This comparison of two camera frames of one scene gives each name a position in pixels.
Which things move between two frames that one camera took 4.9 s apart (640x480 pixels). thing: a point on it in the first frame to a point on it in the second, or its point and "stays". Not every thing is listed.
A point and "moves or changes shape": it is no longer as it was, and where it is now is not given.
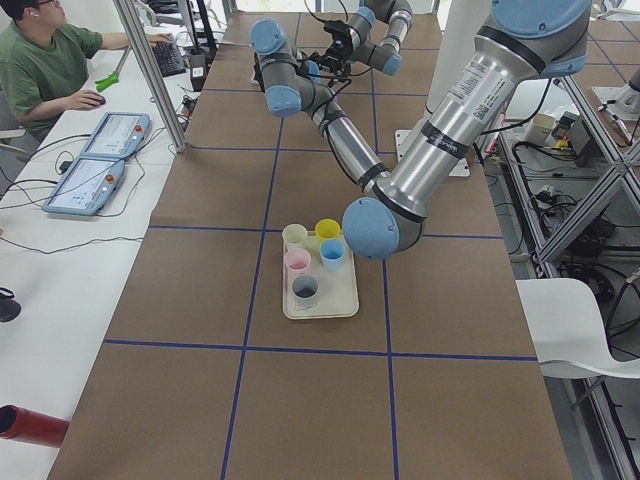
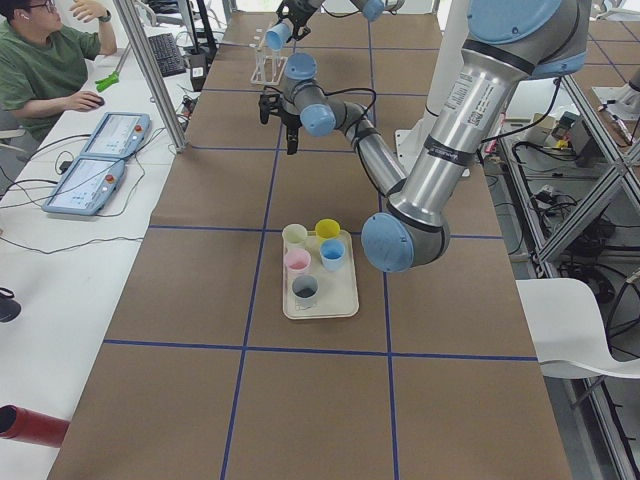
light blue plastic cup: x=313 y=71 moves or changes shape
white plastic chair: x=567 y=330 stays
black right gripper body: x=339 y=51 to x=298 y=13
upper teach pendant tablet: x=118 y=135 stays
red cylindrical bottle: x=27 y=426 stays
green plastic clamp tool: x=106 y=82 stays
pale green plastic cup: x=294 y=235 stays
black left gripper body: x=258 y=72 to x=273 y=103
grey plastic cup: x=305 y=290 stays
